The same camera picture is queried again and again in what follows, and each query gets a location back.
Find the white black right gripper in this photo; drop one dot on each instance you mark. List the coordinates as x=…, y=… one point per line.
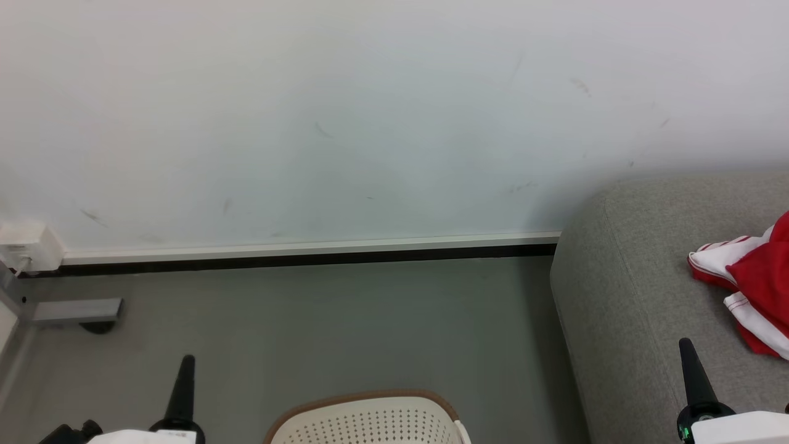
x=739, y=428

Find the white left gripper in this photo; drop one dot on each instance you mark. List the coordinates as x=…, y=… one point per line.
x=142, y=437

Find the red and white sports garment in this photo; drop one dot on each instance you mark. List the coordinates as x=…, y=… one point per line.
x=761, y=277

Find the cream perforated laundry basket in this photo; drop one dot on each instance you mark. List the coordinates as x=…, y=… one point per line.
x=370, y=422

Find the grey fabric sofa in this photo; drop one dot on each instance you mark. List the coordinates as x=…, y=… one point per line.
x=635, y=277

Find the grey metal furniture base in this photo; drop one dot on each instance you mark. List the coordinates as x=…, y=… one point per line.
x=74, y=311

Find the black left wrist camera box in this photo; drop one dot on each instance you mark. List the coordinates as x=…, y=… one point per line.
x=71, y=433

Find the white black wall baseboard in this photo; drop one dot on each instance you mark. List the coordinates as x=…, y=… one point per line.
x=308, y=253

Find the white wall box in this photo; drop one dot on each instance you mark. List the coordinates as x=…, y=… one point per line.
x=28, y=243

